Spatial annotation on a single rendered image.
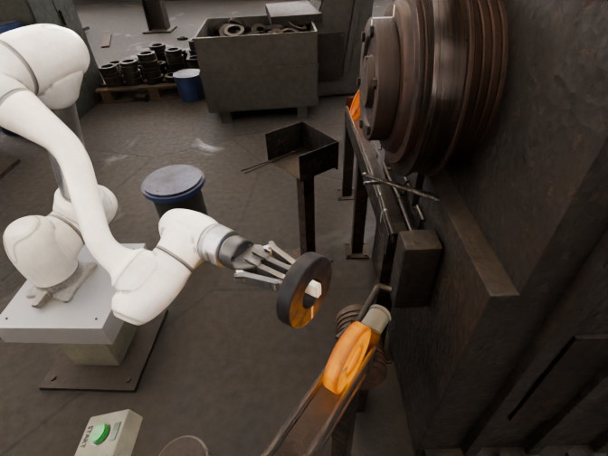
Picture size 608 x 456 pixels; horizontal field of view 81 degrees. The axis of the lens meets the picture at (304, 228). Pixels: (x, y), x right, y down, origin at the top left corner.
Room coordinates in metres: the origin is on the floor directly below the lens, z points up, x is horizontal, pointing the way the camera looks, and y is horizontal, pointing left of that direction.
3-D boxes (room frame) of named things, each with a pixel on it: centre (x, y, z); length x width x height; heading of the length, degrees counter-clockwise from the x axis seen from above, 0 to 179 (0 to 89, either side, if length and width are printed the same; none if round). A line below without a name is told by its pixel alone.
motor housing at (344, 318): (0.58, -0.15, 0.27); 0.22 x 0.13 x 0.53; 179
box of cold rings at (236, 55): (3.67, 0.34, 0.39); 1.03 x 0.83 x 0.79; 93
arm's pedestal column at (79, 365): (0.91, 0.89, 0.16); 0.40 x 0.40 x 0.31; 86
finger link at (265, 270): (0.51, 0.08, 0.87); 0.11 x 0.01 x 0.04; 53
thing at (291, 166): (1.43, -0.01, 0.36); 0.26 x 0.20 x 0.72; 34
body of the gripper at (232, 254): (0.56, 0.13, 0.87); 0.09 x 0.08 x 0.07; 54
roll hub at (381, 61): (0.91, -0.19, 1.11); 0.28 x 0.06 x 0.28; 179
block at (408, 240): (0.67, -0.30, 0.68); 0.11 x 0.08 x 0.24; 89
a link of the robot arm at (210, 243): (0.61, 0.19, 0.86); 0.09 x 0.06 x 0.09; 144
